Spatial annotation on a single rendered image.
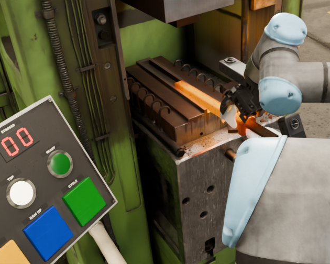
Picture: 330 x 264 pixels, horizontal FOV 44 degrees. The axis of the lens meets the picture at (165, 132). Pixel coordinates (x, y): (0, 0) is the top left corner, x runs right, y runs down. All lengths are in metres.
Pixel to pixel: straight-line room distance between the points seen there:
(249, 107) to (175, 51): 0.72
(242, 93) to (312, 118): 2.06
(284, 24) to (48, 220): 0.59
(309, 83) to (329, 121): 2.24
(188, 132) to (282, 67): 0.44
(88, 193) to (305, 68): 0.50
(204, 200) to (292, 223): 0.87
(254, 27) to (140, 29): 0.41
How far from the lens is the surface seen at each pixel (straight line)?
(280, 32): 0.82
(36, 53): 1.04
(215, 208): 1.30
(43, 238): 0.84
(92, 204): 0.90
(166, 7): 0.98
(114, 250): 1.28
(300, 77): 0.78
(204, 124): 1.17
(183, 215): 1.24
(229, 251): 1.50
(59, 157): 0.87
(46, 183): 0.86
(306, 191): 0.40
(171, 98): 1.23
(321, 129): 2.92
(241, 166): 0.40
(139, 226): 1.47
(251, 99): 0.97
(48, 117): 0.88
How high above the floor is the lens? 1.60
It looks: 34 degrees down
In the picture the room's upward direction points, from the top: 6 degrees counter-clockwise
